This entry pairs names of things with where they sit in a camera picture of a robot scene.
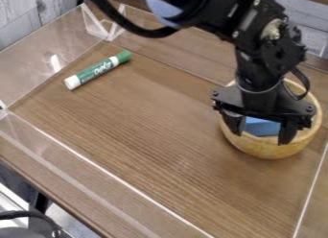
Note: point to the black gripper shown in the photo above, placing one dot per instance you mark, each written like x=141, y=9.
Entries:
x=273, y=105

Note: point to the blue rectangular block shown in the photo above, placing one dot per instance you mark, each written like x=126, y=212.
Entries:
x=260, y=127

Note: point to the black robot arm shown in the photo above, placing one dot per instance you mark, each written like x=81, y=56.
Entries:
x=269, y=50

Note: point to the brown wooden bowl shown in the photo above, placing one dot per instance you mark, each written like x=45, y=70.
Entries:
x=264, y=147

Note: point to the clear acrylic tray barrier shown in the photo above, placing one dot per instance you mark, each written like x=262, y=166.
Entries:
x=126, y=149

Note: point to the green expo marker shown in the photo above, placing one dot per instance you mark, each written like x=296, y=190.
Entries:
x=97, y=69

